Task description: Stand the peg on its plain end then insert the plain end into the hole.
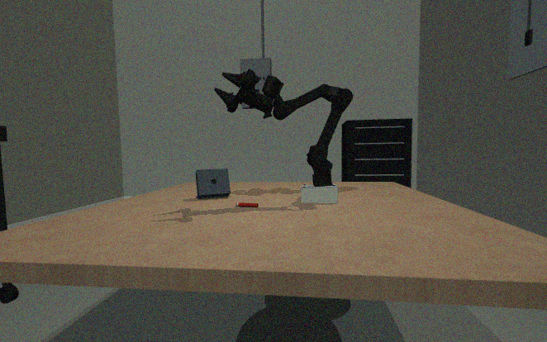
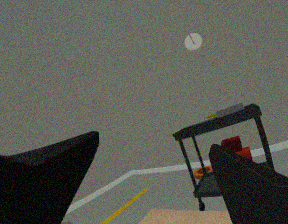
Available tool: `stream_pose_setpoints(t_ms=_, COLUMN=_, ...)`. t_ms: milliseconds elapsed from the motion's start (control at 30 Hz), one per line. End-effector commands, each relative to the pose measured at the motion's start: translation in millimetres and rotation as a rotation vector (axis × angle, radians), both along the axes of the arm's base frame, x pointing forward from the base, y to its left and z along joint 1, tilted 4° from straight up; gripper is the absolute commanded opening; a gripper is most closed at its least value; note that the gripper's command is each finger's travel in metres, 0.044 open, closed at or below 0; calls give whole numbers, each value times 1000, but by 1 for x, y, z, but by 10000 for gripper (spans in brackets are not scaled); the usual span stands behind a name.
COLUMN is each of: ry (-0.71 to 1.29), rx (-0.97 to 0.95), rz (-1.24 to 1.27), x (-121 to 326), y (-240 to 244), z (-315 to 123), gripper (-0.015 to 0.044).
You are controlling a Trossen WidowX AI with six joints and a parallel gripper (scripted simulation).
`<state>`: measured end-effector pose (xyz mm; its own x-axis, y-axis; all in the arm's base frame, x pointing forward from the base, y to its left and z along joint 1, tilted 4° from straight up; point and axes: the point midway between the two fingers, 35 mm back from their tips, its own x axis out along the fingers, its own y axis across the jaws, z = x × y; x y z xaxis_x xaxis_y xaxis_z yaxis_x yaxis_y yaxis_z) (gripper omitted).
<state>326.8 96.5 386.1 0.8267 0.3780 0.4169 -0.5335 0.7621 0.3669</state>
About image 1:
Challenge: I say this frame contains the dark red peg with grey band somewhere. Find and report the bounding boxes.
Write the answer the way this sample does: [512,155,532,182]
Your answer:
[236,202,258,207]

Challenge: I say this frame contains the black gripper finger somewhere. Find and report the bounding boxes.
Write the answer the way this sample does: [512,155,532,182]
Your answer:
[215,88,233,108]
[222,71,246,88]

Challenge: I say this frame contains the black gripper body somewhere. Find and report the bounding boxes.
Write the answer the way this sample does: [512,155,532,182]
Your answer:
[227,69,261,113]

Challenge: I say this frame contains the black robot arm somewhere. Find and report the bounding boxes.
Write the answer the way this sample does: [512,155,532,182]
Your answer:
[255,75,353,187]

